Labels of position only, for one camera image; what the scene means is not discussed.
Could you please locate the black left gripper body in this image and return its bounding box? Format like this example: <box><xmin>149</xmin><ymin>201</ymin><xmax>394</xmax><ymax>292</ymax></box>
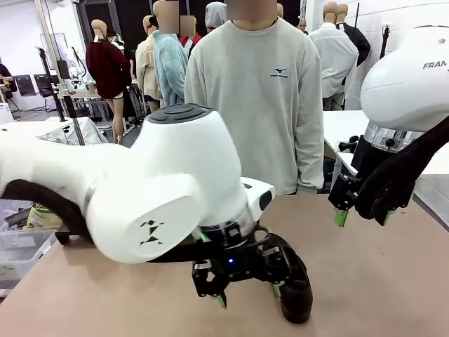
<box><xmin>192</xmin><ymin>244</ymin><xmax>267</xmax><ymax>282</ymax></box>

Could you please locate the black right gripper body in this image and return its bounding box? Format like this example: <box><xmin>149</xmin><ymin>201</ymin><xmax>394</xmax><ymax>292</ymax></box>
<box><xmin>328</xmin><ymin>136</ymin><xmax>387</xmax><ymax>211</ymax></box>

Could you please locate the black leather buckle shoe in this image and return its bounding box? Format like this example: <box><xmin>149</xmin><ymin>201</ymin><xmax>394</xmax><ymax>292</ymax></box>
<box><xmin>259</xmin><ymin>233</ymin><xmax>314</xmax><ymax>324</ymax></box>

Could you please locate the person's left grey-sleeved forearm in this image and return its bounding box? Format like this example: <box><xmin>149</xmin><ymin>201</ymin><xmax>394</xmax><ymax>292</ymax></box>
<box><xmin>296</xmin><ymin>115</ymin><xmax>326</xmax><ymax>194</ymax></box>

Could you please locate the black metal shoe stand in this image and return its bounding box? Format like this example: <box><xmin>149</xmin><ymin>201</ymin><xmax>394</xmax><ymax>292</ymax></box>
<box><xmin>54</xmin><ymin>224</ymin><xmax>88</xmax><ymax>247</ymax></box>

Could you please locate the black light stand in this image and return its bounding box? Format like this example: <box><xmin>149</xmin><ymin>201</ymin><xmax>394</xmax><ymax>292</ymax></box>
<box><xmin>36</xmin><ymin>47</ymin><xmax>68</xmax><ymax>123</ymax></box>

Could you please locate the white side table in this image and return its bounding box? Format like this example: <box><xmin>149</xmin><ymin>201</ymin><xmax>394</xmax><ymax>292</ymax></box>
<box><xmin>322</xmin><ymin>110</ymin><xmax>449</xmax><ymax>176</ymax></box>

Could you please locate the person in grey sweatshirt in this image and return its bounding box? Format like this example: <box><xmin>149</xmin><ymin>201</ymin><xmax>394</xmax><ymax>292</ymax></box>
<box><xmin>184</xmin><ymin>17</ymin><xmax>326</xmax><ymax>196</ymax></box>

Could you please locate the white shirt mannequin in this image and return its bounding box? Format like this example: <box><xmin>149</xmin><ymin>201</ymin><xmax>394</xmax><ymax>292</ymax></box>
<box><xmin>308</xmin><ymin>1</ymin><xmax>359</xmax><ymax>112</ymax></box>

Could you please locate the black jacket mannequin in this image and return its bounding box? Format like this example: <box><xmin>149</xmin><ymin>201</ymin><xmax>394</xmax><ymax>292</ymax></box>
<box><xmin>335</xmin><ymin>3</ymin><xmax>372</xmax><ymax>67</ymax></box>

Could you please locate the black tripod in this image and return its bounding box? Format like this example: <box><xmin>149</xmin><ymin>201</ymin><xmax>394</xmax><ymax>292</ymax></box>
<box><xmin>378</xmin><ymin>24</ymin><xmax>392</xmax><ymax>60</ymax></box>

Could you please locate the grey tarp cover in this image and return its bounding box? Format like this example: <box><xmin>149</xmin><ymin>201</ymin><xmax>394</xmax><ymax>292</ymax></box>
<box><xmin>38</xmin><ymin>117</ymin><xmax>110</xmax><ymax>145</ymax></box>

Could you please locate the yellow green snack bag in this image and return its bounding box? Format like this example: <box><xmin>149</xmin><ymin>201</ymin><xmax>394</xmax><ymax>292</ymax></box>
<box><xmin>26</xmin><ymin>205</ymin><xmax>64</xmax><ymax>231</ymax></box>

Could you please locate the clear plastic storage box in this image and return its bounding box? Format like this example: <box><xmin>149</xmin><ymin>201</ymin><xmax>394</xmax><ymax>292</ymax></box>
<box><xmin>0</xmin><ymin>227</ymin><xmax>59</xmax><ymax>282</ymax></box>

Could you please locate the red jacket mannequin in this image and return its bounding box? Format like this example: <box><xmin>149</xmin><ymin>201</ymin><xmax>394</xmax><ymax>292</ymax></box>
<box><xmin>178</xmin><ymin>15</ymin><xmax>203</xmax><ymax>50</ymax></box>

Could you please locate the light blue fleece mannequin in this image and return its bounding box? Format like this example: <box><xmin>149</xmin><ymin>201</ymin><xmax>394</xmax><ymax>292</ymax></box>
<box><xmin>152</xmin><ymin>0</ymin><xmax>190</xmax><ymax>107</ymax></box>

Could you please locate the slanted metal pole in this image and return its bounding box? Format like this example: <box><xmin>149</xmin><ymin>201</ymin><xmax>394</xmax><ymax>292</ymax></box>
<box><xmin>34</xmin><ymin>0</ymin><xmax>88</xmax><ymax>147</ymax></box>

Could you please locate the grey hoodie mannequin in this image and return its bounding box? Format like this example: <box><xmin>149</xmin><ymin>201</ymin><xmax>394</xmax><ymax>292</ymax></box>
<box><xmin>205</xmin><ymin>1</ymin><xmax>228</xmax><ymax>32</ymax></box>

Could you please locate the beige jacket mannequin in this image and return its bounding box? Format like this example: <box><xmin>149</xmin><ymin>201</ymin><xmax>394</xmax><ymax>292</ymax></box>
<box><xmin>135</xmin><ymin>15</ymin><xmax>163</xmax><ymax>114</ymax></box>

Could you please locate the background work desk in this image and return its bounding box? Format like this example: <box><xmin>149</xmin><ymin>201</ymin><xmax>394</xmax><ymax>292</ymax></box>
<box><xmin>55</xmin><ymin>89</ymin><xmax>113</xmax><ymax>120</ymax></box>

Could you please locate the maroon sweater mannequin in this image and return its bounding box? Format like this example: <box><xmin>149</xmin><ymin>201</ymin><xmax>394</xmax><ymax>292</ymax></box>
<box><xmin>86</xmin><ymin>19</ymin><xmax>136</xmax><ymax>145</ymax></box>

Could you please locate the white work table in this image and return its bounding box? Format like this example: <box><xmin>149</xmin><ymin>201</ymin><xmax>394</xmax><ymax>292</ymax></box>
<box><xmin>0</xmin><ymin>117</ymin><xmax>88</xmax><ymax>145</ymax></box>

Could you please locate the black office chair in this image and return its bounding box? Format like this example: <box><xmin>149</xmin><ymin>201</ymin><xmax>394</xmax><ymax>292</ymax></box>
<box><xmin>15</xmin><ymin>74</ymin><xmax>36</xmax><ymax>98</ymax></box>
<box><xmin>34</xmin><ymin>73</ymin><xmax>58</xmax><ymax>113</ymax></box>

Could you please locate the seated background person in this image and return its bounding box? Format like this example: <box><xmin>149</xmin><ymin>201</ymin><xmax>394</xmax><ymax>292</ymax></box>
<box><xmin>0</xmin><ymin>65</ymin><xmax>15</xmax><ymax>103</ymax></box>

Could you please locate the black right arm cable sleeve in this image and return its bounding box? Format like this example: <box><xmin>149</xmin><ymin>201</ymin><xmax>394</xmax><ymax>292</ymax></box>
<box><xmin>354</xmin><ymin>115</ymin><xmax>449</xmax><ymax>226</ymax></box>

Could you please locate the black arm cable sleeve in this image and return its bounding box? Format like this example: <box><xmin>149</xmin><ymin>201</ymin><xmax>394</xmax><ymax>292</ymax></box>
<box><xmin>354</xmin><ymin>115</ymin><xmax>449</xmax><ymax>226</ymax></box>
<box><xmin>0</xmin><ymin>178</ymin><xmax>94</xmax><ymax>244</ymax></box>

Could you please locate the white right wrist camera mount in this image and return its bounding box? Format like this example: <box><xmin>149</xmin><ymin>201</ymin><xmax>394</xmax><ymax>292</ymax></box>
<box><xmin>336</xmin><ymin>135</ymin><xmax>361</xmax><ymax>154</ymax></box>

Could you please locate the black left arm cable sleeve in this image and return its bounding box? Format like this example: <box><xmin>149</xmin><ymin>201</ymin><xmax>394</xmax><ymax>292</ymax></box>
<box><xmin>0</xmin><ymin>178</ymin><xmax>94</xmax><ymax>244</ymax></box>

